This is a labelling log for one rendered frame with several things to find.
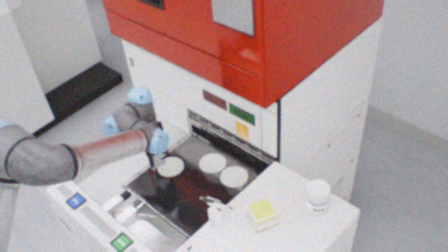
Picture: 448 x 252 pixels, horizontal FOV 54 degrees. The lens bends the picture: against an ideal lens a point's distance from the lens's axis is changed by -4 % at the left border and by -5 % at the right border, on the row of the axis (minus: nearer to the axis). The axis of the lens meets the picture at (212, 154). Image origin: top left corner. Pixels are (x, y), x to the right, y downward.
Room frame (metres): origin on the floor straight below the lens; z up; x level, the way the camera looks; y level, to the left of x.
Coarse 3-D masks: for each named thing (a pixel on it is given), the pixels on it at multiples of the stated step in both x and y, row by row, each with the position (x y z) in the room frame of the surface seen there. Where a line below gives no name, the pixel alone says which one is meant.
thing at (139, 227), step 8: (120, 208) 1.04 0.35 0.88; (128, 224) 0.96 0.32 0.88; (136, 224) 0.96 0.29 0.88; (144, 224) 0.95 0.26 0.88; (136, 232) 0.92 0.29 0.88; (144, 232) 0.92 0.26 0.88; (152, 232) 0.92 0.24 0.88; (144, 240) 0.89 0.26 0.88; (152, 240) 0.88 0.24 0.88; (160, 240) 0.88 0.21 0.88; (168, 240) 0.88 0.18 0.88; (152, 248) 0.85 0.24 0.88; (160, 248) 0.85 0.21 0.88; (168, 248) 0.84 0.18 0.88
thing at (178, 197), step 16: (192, 144) 1.30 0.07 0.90; (208, 144) 1.29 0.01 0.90; (192, 160) 1.21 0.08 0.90; (144, 176) 1.16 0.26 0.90; (160, 176) 1.15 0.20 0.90; (176, 176) 1.14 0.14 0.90; (192, 176) 1.13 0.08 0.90; (208, 176) 1.12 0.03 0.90; (144, 192) 1.08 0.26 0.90; (160, 192) 1.07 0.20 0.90; (176, 192) 1.06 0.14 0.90; (192, 192) 1.05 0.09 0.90; (208, 192) 1.05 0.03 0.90; (224, 192) 1.04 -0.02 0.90; (240, 192) 1.03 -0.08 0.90; (160, 208) 1.00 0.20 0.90; (176, 208) 0.99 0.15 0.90; (192, 208) 0.98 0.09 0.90; (208, 208) 0.97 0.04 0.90; (192, 224) 0.92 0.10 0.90
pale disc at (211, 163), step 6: (204, 156) 1.22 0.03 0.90; (210, 156) 1.22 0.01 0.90; (216, 156) 1.22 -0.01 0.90; (222, 156) 1.21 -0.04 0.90; (204, 162) 1.19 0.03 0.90; (210, 162) 1.19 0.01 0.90; (216, 162) 1.19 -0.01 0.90; (222, 162) 1.18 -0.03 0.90; (204, 168) 1.16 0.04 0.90; (210, 168) 1.16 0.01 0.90; (216, 168) 1.15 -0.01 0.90; (222, 168) 1.15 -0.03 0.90
